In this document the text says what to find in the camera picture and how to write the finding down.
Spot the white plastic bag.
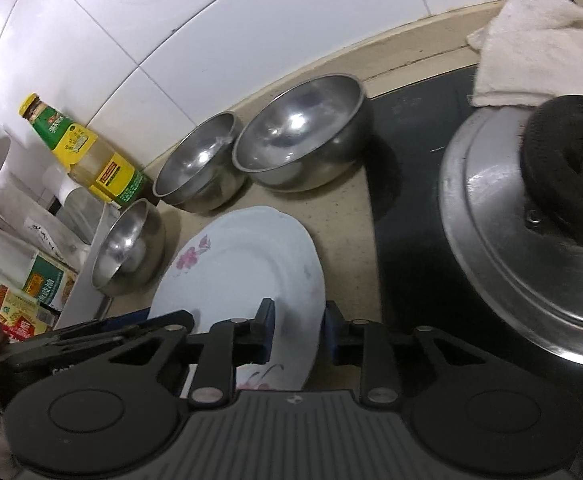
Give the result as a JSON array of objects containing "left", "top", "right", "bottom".
[{"left": 0, "top": 180, "right": 104, "bottom": 271}]

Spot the steel bowl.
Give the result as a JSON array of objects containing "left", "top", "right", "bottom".
[
  {"left": 232, "top": 74, "right": 373, "bottom": 193},
  {"left": 153, "top": 112, "right": 246, "bottom": 214},
  {"left": 91, "top": 200, "right": 166, "bottom": 297}
]

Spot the white floral plate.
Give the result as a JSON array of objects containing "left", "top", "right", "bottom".
[{"left": 150, "top": 206, "right": 326, "bottom": 390}]

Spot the white plastic container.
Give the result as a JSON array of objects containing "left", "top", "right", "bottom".
[{"left": 54, "top": 205, "right": 120, "bottom": 330}]

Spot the red yellow packet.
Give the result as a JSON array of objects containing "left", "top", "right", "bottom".
[{"left": 0, "top": 285, "right": 57, "bottom": 342}]

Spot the yellow green oil bottle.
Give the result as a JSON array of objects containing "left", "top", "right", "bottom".
[{"left": 19, "top": 93, "right": 158, "bottom": 209}]

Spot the white dish cloth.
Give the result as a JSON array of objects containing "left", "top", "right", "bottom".
[{"left": 466, "top": 0, "right": 583, "bottom": 107}]

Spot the steel pot lid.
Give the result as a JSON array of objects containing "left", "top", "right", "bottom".
[{"left": 439, "top": 107, "right": 583, "bottom": 365}]

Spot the green label can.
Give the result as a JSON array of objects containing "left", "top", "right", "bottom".
[{"left": 22, "top": 254, "right": 77, "bottom": 312}]

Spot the black glass stove top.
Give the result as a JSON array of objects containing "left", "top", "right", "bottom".
[{"left": 365, "top": 65, "right": 583, "bottom": 396}]

